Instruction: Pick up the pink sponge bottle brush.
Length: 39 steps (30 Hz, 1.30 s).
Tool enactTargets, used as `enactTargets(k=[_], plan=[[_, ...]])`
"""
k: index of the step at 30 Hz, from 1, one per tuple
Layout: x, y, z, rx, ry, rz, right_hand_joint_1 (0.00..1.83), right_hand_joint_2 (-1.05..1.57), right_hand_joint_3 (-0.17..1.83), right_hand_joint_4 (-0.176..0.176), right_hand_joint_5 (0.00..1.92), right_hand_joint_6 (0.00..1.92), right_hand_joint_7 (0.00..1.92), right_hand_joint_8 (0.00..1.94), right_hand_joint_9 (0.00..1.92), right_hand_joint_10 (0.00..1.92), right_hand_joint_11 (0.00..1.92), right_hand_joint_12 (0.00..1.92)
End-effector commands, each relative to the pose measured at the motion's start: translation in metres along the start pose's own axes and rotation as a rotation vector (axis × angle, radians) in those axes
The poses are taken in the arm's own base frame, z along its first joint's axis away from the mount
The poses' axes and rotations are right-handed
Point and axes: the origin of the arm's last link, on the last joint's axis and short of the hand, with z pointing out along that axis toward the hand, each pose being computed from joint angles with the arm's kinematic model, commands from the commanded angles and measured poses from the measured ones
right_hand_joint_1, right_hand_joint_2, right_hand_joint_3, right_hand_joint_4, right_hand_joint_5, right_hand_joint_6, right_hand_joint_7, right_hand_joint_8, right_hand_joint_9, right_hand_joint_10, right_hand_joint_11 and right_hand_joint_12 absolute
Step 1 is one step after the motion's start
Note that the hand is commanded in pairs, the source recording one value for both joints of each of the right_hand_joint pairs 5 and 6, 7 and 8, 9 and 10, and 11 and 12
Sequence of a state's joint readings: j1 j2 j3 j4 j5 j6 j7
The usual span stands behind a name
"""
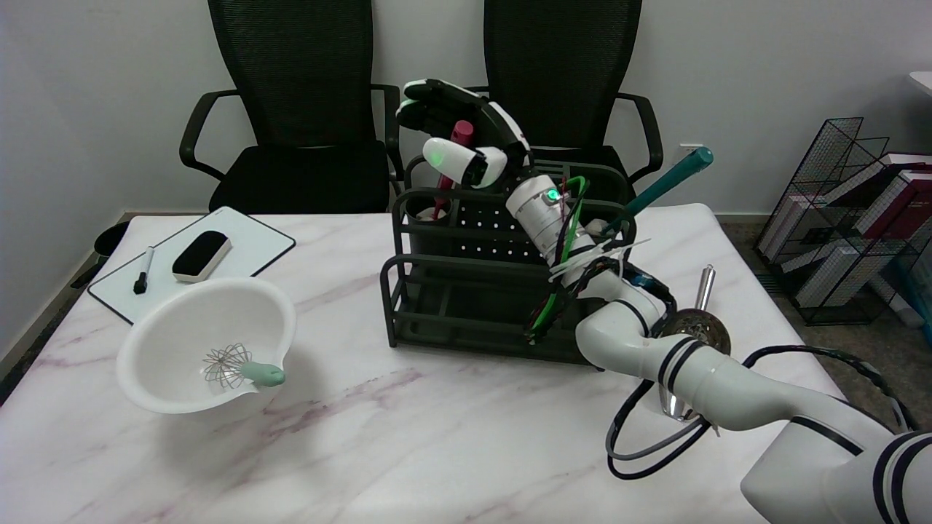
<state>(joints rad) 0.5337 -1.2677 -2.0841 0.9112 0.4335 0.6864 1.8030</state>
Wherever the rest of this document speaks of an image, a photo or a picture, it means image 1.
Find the maroon book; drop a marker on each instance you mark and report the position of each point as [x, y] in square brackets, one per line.
[899, 207]

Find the black round floor object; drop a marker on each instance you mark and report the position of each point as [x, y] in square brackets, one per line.
[111, 236]

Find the small white whiteboard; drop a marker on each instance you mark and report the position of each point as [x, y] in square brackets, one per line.
[251, 240]

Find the white plastic mixing bowl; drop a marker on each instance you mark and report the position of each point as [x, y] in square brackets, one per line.
[182, 327]

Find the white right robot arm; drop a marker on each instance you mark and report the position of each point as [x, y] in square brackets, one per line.
[728, 386]

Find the white wall socket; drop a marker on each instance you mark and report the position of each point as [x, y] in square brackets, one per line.
[686, 148]

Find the teal bottle brush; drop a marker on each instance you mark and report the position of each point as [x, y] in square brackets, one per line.
[670, 178]

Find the shiny steel strainer ladle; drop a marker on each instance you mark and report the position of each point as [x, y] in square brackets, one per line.
[703, 324]

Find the black whiteboard marker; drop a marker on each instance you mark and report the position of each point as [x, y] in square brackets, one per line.
[143, 273]

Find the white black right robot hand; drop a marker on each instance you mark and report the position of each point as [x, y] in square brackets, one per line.
[473, 164]

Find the dark green dish rack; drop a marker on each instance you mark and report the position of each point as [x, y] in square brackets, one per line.
[466, 313]

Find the black white board eraser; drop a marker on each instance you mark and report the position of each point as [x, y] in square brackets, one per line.
[200, 255]

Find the white books stack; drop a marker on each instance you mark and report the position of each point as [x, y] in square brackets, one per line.
[837, 273]

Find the black mesh office chair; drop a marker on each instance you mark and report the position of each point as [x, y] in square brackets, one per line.
[575, 58]
[298, 73]

